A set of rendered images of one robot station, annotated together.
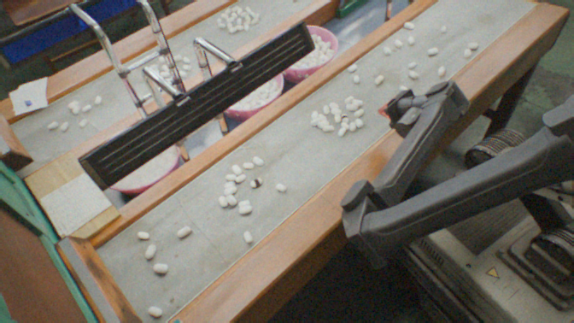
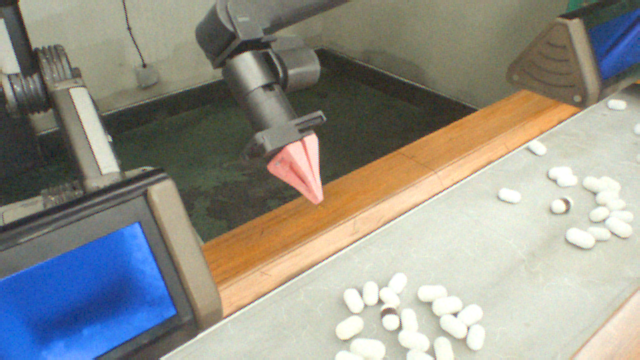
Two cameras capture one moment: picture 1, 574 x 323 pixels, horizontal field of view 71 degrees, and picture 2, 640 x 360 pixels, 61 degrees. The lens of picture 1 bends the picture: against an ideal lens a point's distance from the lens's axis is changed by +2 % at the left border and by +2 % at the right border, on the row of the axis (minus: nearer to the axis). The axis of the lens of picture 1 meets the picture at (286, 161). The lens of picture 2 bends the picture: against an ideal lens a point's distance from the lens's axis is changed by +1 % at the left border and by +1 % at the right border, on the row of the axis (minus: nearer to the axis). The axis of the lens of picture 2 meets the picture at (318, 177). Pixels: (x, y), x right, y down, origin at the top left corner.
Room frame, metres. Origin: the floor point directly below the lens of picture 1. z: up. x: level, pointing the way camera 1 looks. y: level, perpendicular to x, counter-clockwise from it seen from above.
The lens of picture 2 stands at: (1.32, -0.33, 1.25)
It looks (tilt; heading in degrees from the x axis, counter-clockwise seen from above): 34 degrees down; 176
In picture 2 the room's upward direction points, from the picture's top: straight up
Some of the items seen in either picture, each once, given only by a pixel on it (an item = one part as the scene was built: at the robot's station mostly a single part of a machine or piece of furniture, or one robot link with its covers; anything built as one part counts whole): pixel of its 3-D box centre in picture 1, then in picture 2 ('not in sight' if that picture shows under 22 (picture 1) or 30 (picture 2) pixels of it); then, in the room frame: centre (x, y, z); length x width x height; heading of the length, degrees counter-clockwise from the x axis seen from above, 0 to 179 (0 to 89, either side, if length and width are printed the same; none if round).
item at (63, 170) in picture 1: (71, 196); not in sight; (0.71, 0.63, 0.77); 0.33 x 0.15 x 0.01; 36
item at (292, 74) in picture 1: (303, 56); not in sight; (1.26, -0.13, 0.72); 0.27 x 0.27 x 0.10
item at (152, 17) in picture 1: (138, 67); not in sight; (1.10, 0.43, 0.90); 0.20 x 0.19 x 0.45; 126
